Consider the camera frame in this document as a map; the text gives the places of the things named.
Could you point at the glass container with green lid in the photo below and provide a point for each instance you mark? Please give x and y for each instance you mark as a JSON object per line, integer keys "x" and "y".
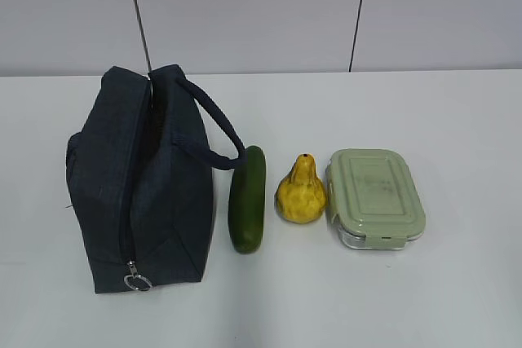
{"x": 374, "y": 203}

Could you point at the yellow pear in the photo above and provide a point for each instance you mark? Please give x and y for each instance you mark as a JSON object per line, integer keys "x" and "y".
{"x": 301, "y": 196}

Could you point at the green cucumber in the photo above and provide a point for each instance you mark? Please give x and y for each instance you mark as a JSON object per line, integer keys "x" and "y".
{"x": 246, "y": 202}

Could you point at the dark blue fabric lunch bag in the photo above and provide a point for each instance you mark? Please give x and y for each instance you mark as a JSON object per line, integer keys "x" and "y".
{"x": 140, "y": 178}

